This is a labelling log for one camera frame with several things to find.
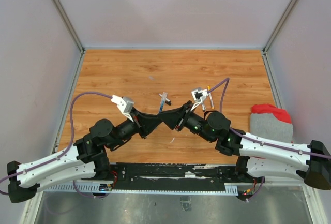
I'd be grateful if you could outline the clear plastic pen cap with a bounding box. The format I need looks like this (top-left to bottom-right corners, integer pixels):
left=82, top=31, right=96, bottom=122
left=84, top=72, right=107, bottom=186
left=161, top=92, right=168, bottom=102

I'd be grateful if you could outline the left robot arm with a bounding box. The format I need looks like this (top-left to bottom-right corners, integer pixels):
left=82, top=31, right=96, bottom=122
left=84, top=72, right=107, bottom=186
left=7, top=109, right=162, bottom=203

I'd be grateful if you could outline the red and grey cloth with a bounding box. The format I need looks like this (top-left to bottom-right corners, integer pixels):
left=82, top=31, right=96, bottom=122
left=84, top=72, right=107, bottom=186
left=250, top=103, right=293, bottom=143

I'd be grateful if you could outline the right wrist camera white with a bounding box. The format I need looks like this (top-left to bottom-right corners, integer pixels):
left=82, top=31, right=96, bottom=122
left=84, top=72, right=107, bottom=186
left=191, top=88, right=209, bottom=112

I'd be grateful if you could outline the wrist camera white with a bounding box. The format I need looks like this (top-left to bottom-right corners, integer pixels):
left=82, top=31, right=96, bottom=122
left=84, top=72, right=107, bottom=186
left=111, top=95, right=134, bottom=122
left=191, top=88, right=209, bottom=112

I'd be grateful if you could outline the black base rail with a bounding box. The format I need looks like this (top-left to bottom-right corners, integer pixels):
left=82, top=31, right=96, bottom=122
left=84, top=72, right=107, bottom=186
left=111, top=163, right=261, bottom=191

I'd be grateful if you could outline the purple cable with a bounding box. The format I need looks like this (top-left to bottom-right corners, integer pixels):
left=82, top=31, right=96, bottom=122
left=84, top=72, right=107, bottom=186
left=0, top=91, right=114, bottom=196
left=208, top=77, right=331, bottom=160

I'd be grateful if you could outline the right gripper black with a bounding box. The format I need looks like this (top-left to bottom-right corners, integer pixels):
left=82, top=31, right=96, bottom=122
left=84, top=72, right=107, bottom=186
left=157, top=100, right=215, bottom=143

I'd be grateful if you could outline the blue gel pen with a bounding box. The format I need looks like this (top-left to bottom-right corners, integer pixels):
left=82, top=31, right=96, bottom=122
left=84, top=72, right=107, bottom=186
left=159, top=100, right=165, bottom=113

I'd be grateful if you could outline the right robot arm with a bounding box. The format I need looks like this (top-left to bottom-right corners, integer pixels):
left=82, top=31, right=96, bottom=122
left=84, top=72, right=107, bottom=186
left=158, top=101, right=330, bottom=190

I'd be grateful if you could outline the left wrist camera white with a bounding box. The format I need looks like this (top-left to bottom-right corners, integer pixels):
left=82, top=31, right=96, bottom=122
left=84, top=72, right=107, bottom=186
left=111, top=95, right=134, bottom=122

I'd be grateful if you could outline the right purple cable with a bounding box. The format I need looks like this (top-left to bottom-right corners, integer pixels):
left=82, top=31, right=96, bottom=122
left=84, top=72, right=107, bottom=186
left=208, top=77, right=331, bottom=160

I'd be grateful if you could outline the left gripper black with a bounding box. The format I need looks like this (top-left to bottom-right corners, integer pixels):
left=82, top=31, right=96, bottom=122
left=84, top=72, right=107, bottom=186
left=108, top=107, right=162, bottom=150

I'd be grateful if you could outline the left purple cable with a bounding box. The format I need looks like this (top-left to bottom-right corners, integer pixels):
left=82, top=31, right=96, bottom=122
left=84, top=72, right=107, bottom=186
left=0, top=91, right=114, bottom=196

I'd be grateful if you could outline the white marker yellow end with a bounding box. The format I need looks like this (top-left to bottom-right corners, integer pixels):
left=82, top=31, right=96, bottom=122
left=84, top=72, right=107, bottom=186
left=209, top=93, right=215, bottom=109

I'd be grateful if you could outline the aluminium frame rail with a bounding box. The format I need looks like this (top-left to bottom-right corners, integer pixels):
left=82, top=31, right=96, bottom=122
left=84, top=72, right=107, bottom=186
left=23, top=160, right=324, bottom=224

